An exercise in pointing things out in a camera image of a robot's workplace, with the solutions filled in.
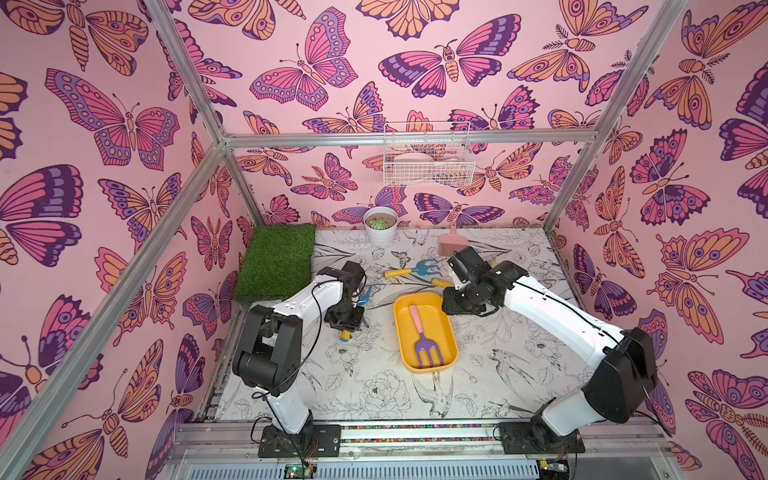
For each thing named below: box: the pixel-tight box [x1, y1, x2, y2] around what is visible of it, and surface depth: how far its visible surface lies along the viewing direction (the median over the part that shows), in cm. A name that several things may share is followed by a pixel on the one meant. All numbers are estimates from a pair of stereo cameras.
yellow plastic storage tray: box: [393, 292, 459, 374], surface depth 94 cm
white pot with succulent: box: [363, 206, 399, 247], surface depth 112 cm
